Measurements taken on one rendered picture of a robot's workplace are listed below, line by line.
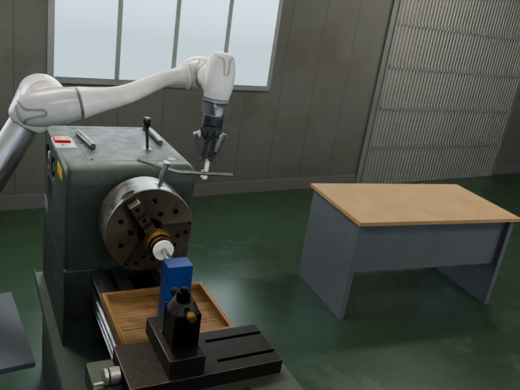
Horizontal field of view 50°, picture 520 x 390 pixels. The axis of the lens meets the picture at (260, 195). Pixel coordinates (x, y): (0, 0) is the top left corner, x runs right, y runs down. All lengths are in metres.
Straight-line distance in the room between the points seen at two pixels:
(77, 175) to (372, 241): 2.12
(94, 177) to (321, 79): 4.01
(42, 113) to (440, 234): 2.84
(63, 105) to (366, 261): 2.40
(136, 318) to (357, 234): 1.92
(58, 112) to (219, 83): 0.52
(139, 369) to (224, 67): 0.99
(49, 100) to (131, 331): 0.74
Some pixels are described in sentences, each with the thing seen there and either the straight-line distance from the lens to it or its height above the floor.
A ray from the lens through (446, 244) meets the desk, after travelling 4.01.
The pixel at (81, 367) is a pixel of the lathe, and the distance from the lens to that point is 2.23.
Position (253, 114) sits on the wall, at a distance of 5.41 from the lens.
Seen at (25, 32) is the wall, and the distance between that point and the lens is 4.56.
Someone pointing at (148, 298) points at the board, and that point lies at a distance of 1.97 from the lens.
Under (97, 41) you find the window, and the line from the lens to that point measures 4.66.
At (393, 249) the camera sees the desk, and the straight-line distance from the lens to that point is 3.74.
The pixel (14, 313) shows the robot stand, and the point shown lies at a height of 0.75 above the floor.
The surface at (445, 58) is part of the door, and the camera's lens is 6.89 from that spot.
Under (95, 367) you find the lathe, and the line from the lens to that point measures 1.61.
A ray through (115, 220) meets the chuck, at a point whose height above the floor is 1.13.
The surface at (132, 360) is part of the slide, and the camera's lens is 1.56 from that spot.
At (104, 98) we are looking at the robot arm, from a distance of 1.81.
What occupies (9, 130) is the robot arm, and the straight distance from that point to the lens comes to 1.97.
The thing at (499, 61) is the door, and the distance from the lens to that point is 7.67.
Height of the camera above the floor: 1.92
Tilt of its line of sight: 20 degrees down
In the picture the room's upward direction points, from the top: 9 degrees clockwise
